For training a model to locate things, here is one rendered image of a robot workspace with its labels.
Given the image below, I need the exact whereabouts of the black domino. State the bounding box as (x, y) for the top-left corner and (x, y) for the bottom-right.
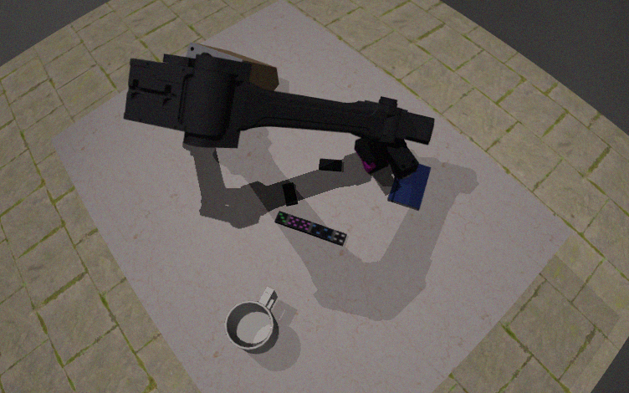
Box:
(283, 182), (298, 206)
(368, 161), (389, 175)
(275, 212), (301, 230)
(320, 226), (347, 246)
(297, 218), (324, 238)
(319, 159), (342, 171)

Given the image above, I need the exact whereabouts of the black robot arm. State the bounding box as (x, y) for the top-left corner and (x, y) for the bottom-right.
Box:
(124, 53), (435, 180)

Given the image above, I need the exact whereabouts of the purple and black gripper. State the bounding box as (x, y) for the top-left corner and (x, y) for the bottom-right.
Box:
(355, 138), (388, 173)

